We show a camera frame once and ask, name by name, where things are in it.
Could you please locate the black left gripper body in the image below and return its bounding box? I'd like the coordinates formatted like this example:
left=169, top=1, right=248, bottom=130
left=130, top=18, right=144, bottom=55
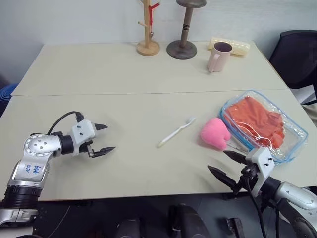
left=79, top=122, right=100, bottom=158

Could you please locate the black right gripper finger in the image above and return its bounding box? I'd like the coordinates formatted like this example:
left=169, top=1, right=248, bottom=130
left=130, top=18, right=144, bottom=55
left=207, top=165, right=239, bottom=192
left=223, top=150, right=249, bottom=165

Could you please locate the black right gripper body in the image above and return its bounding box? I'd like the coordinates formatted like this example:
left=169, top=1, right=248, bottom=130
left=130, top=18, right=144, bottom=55
left=234, top=158, right=260, bottom=193

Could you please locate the orange cloth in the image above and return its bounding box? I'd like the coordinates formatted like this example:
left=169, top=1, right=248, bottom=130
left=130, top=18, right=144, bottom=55
left=226, top=97, right=286, bottom=148

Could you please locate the clear pouch with orange cloth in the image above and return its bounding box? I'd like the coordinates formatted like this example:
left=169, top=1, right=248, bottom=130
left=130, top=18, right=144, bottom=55
left=217, top=90, right=309, bottom=165

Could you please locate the pink plush heart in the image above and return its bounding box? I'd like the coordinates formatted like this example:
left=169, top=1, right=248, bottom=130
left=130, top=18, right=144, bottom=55
left=200, top=118, right=232, bottom=152

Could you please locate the dark flat block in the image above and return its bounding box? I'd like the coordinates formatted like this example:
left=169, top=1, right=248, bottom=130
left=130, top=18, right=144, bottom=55
left=225, top=217, right=246, bottom=238

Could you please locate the large dark rounded shape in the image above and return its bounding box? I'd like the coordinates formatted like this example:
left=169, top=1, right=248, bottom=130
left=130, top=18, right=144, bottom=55
left=168, top=203, right=211, bottom=238

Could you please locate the white toothbrush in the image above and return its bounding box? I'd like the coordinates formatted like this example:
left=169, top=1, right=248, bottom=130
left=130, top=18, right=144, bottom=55
left=158, top=117, right=197, bottom=148

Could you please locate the small dark rounded shape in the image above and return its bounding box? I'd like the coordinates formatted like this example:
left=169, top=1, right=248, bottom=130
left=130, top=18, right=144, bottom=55
left=115, top=218, right=142, bottom=238

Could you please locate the wooden peg rack stand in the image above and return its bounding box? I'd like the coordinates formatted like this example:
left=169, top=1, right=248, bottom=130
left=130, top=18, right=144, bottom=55
left=136, top=0, right=161, bottom=57

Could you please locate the blue ribbed object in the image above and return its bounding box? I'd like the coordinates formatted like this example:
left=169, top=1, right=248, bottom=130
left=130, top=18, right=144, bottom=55
left=0, top=82, right=18, bottom=118

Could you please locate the pink mug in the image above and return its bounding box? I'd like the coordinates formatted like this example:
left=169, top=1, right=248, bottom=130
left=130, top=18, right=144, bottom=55
left=207, top=42, right=234, bottom=74

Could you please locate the black office chair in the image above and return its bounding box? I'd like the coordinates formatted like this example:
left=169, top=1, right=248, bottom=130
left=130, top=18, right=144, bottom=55
left=268, top=30, right=317, bottom=105

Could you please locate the brown hat stand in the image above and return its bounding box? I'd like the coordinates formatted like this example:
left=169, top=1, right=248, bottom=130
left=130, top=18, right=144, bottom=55
left=166, top=0, right=208, bottom=60

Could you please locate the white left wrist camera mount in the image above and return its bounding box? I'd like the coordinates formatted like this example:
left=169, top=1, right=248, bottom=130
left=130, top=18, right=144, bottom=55
left=70, top=119, right=96, bottom=156

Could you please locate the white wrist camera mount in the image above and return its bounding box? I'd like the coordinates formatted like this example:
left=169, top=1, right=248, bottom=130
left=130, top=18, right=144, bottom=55
left=244, top=147, right=276, bottom=197
left=70, top=119, right=96, bottom=156

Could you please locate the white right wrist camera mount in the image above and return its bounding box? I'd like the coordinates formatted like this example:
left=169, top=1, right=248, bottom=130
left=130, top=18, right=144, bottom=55
left=244, top=147, right=276, bottom=197

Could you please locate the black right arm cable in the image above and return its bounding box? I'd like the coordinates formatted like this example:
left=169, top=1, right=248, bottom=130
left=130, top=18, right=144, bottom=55
left=243, top=173, right=269, bottom=238

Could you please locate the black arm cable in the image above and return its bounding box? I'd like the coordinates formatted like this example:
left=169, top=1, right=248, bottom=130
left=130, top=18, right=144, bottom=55
left=47, top=111, right=85, bottom=136
left=243, top=173, right=269, bottom=238

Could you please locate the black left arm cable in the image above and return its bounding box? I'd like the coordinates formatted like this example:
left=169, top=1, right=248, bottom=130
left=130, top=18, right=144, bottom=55
left=47, top=111, right=85, bottom=136

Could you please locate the red strap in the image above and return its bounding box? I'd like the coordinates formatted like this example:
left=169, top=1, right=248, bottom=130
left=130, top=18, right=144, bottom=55
left=148, top=2, right=160, bottom=28

